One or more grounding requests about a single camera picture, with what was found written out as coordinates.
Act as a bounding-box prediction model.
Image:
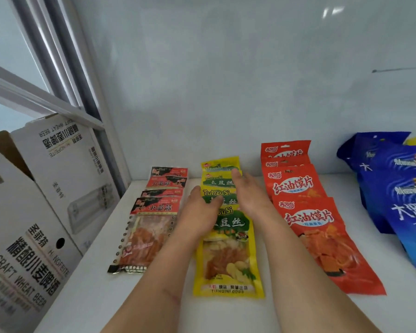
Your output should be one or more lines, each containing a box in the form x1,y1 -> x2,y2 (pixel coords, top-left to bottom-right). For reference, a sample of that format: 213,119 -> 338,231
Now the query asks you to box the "person's right hand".
230,169 -> 282,224

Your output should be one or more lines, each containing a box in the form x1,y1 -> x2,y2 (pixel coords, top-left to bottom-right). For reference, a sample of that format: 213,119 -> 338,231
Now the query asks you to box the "person's left hand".
175,185 -> 223,242

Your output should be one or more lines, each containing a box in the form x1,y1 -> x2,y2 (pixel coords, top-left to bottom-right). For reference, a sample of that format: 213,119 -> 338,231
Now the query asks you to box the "person's left forearm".
101,235 -> 204,333

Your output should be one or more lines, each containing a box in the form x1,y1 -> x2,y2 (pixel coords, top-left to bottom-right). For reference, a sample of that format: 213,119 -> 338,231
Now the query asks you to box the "person's right forearm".
259,213 -> 382,333

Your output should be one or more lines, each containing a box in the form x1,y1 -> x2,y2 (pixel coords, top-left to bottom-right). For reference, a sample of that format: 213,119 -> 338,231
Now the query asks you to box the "yellow and green snack packet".
193,206 -> 265,299
201,186 -> 241,209
201,157 -> 241,173
202,171 -> 243,188

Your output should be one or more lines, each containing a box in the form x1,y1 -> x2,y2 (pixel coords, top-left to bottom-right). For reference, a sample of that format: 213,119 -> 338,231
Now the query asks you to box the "red and black snack packet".
146,176 -> 188,190
107,197 -> 181,274
140,188 -> 184,200
150,166 -> 189,178

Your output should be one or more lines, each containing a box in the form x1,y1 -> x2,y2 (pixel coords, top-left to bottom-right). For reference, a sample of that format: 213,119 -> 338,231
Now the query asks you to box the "orange-red snack packet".
261,140 -> 312,159
262,164 -> 328,202
262,155 -> 311,168
273,197 -> 387,296

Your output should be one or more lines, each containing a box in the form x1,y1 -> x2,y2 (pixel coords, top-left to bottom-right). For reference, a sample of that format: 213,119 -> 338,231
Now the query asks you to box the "blue chip bag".
359,170 -> 416,288
359,144 -> 416,234
336,132 -> 411,208

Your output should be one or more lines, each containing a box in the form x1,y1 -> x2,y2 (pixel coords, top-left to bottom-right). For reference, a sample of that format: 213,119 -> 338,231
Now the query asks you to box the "white printed cardboard box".
0,114 -> 121,333

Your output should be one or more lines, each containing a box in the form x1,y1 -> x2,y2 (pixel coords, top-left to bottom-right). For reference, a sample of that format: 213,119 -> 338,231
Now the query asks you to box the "grey metal cabinet frame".
0,0 -> 132,191

